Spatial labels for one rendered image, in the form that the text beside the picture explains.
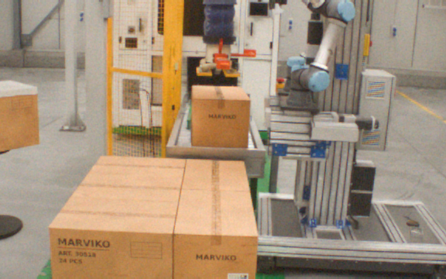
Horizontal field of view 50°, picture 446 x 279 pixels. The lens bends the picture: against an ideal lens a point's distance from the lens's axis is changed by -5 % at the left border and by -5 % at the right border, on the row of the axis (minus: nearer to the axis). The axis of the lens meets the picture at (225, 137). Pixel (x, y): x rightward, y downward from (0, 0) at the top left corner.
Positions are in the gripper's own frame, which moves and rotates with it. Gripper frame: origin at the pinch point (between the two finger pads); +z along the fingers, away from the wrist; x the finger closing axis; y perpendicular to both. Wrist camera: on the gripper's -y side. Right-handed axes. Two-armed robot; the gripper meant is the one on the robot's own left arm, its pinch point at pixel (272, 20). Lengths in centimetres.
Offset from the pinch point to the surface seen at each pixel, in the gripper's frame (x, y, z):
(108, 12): 131, -128, 1
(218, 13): 75, -34, -2
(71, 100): 336, -240, 114
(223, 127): 77, -28, 77
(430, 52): 956, 410, 65
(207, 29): 78, -42, 9
